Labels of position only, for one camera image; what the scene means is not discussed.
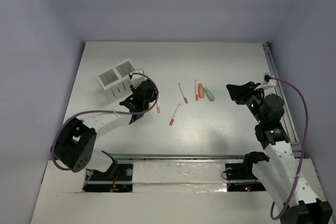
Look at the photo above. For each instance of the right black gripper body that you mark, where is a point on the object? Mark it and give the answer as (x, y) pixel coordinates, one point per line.
(251, 98)

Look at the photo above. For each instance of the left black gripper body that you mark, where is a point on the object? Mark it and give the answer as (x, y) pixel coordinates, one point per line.
(148, 94)

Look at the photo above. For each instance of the green correction tape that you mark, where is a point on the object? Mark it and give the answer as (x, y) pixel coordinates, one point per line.
(208, 94)

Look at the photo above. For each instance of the white pen pink cap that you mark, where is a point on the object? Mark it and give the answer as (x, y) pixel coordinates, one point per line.
(174, 114)

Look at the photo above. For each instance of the white pen magenta cap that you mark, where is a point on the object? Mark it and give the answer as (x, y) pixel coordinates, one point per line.
(183, 93)

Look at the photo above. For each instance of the white pen orange cap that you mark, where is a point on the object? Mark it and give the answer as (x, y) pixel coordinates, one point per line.
(196, 90)

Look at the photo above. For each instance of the orange correction tape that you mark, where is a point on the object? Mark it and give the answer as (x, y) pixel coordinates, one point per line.
(200, 91)

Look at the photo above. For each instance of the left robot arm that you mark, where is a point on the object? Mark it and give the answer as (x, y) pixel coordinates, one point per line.
(73, 146)

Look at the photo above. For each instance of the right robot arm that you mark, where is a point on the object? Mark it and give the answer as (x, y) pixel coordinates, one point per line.
(294, 201)

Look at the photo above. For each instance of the white slotted pen holder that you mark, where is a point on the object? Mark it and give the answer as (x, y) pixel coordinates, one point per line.
(116, 81)

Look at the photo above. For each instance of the white foam block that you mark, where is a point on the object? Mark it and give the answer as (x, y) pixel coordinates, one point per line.
(178, 177)

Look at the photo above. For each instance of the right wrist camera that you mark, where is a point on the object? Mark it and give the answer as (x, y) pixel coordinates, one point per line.
(268, 82)

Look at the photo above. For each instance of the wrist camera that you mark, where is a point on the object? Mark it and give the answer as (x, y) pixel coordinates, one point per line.
(268, 82)
(140, 70)

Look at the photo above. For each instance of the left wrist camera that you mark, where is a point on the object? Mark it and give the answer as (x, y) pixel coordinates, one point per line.
(140, 70)

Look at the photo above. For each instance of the aluminium rail right side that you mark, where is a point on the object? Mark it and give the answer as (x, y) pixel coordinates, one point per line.
(286, 120)

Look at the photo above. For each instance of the aluminium rail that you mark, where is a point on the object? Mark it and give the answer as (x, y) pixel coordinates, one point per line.
(157, 157)
(286, 120)

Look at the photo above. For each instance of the aluminium rail front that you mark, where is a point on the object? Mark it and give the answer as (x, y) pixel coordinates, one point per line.
(157, 157)

